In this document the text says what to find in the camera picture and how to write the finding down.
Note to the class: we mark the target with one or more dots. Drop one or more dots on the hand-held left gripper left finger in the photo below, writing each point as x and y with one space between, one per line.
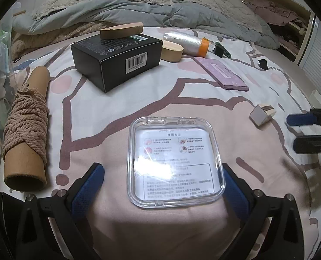
88 192

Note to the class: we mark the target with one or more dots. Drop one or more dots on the white louvered door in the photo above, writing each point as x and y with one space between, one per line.
316 54

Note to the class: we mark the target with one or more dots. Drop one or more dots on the wooden block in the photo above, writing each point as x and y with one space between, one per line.
121 31

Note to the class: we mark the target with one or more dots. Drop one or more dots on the pink clothes pile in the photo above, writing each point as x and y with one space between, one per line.
274 12

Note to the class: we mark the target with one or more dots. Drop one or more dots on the printed cartoon blanket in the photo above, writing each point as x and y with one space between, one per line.
95 119

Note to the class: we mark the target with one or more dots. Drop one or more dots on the clear plastic square case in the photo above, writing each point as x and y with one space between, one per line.
176 162

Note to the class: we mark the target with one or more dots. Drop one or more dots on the white open closet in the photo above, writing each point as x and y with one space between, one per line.
293 40

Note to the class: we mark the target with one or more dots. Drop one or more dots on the small black block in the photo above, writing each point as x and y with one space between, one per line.
262 64

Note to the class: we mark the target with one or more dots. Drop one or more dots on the beige bed sheet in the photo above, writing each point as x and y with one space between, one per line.
290 67

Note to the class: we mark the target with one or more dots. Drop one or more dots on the beige fleece blanket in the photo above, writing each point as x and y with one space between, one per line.
55 36

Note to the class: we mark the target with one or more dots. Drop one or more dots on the grey duvet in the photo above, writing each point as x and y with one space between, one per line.
149 13

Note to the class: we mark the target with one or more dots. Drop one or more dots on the small black clip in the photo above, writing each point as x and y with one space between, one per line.
219 49

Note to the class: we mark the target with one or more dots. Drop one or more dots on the oval wooden box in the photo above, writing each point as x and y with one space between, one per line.
172 52

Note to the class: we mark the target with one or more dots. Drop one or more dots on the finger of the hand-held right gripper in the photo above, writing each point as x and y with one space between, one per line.
301 119
312 143

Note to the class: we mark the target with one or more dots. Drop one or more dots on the purple flat box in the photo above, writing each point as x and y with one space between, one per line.
222 74

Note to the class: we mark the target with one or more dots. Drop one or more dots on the black cardboard box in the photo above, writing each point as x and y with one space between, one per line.
117 65

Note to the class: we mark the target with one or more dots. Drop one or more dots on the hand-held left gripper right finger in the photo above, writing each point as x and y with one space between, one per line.
235 195

